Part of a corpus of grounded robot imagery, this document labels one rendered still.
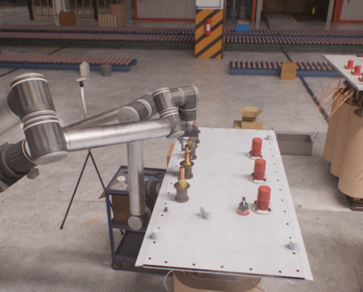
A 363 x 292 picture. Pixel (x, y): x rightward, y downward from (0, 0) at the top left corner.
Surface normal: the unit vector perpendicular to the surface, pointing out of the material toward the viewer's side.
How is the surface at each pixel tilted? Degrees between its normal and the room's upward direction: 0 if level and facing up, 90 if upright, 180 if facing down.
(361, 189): 90
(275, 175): 0
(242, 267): 0
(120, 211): 90
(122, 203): 90
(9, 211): 0
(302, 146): 90
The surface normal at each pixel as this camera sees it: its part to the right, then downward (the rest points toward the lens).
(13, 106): -0.37, 0.31
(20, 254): 0.00, -0.90
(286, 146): -0.12, 0.44
